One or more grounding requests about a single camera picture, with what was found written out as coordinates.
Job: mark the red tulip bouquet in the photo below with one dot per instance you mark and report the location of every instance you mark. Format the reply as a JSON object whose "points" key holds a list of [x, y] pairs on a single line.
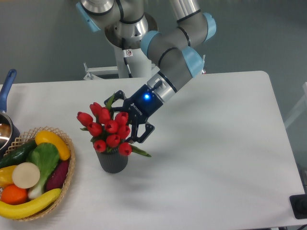
{"points": [[109, 131]]}

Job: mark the dark grey ribbed vase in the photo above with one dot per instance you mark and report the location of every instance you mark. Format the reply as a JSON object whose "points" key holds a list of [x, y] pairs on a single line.
{"points": [[113, 161]]}

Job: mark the woven wicker basket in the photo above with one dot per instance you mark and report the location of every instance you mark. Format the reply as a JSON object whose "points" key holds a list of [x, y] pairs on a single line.
{"points": [[30, 135]]}

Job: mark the black device at edge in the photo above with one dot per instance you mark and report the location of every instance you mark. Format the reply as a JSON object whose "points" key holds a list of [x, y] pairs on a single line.
{"points": [[299, 206]]}

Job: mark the green bok choy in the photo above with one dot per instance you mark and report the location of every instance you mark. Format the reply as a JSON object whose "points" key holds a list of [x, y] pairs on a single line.
{"points": [[45, 156]]}

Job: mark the blue handled saucepan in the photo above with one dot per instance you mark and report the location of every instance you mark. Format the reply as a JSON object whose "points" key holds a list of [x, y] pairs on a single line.
{"points": [[8, 131]]}

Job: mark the round beige radish slice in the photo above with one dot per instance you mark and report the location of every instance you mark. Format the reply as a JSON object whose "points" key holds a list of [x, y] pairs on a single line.
{"points": [[26, 175]]}

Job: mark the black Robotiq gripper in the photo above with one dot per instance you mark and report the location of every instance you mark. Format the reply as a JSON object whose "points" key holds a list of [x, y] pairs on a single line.
{"points": [[140, 106]]}

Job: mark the white frame at right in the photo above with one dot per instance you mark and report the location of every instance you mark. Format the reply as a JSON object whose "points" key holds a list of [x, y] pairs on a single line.
{"points": [[297, 109]]}

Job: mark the purple sweet potato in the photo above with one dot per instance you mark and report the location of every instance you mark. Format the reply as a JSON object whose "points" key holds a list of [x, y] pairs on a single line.
{"points": [[56, 180]]}

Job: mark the yellow banana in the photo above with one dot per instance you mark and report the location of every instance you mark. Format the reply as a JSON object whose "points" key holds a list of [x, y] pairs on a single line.
{"points": [[29, 208]]}

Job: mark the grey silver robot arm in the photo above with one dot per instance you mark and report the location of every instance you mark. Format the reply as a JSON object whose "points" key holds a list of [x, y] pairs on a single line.
{"points": [[169, 61]]}

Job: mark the dark green cucumber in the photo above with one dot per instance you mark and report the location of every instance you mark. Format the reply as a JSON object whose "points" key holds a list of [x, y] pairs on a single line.
{"points": [[18, 155]]}

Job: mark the yellow bell pepper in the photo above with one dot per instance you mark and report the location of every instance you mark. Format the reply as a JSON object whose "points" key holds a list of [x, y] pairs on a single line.
{"points": [[6, 176]]}

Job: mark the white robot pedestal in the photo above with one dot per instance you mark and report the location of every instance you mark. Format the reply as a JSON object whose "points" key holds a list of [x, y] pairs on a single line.
{"points": [[131, 63]]}

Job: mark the orange fruit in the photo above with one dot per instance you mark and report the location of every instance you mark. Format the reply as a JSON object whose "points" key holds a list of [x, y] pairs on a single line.
{"points": [[14, 195]]}

